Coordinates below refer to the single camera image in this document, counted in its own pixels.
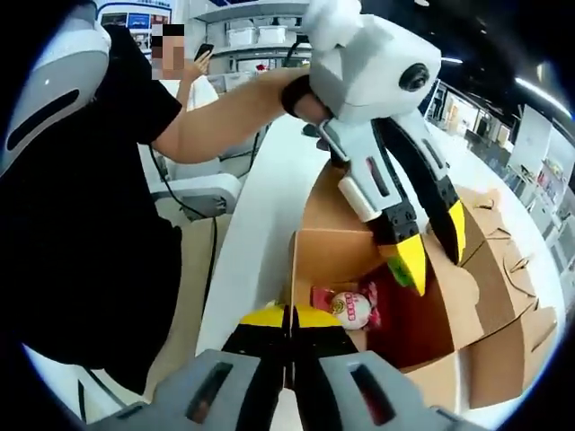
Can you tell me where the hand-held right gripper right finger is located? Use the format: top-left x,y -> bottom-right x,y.
292,306 -> 489,431

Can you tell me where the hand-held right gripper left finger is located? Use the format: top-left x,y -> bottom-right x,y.
84,304 -> 294,431

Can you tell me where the brown paper box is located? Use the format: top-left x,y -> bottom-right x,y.
466,307 -> 561,408
453,186 -> 511,257
285,163 -> 522,410
482,233 -> 547,315

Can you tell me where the pink round item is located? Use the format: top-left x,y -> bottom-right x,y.
311,280 -> 384,332

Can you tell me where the person's left hand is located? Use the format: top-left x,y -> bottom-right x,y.
291,92 -> 337,153

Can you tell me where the white storage bin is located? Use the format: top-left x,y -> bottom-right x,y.
258,24 -> 288,46
226,26 -> 261,48

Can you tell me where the white storage shelf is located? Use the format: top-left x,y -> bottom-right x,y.
190,0 -> 315,86

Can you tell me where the ceiling strip light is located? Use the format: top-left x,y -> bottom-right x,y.
513,75 -> 575,119

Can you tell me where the white chair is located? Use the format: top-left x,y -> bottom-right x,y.
150,172 -> 243,222

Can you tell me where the person's black shirt body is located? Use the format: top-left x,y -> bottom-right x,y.
0,24 -> 184,399

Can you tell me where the white grey worn device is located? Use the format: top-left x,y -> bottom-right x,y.
0,0 -> 112,177

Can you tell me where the black wrist strap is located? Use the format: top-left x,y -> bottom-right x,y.
279,73 -> 321,119

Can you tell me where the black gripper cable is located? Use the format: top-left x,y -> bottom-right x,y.
284,37 -> 314,65

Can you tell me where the black body cable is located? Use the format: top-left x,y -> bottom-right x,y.
149,142 -> 220,255

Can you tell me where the wall poster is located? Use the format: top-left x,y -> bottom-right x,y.
99,0 -> 174,53

